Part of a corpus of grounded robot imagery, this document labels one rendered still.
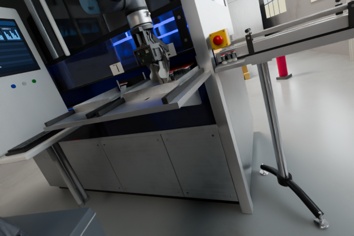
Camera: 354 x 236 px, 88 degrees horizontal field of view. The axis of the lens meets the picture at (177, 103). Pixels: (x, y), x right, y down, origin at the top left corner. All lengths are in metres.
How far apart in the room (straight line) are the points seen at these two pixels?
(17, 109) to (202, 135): 1.02
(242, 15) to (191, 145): 6.28
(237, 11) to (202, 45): 6.22
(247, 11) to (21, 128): 6.70
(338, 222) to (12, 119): 1.73
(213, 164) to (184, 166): 0.19
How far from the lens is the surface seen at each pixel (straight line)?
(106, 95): 1.19
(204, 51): 0.87
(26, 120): 1.34
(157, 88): 0.69
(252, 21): 7.10
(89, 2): 0.59
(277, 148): 1.18
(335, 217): 1.34
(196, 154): 1.11
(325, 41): 0.98
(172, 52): 0.92
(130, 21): 0.65
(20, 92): 1.36
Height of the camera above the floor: 1.01
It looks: 15 degrees down
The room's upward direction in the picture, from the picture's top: 19 degrees counter-clockwise
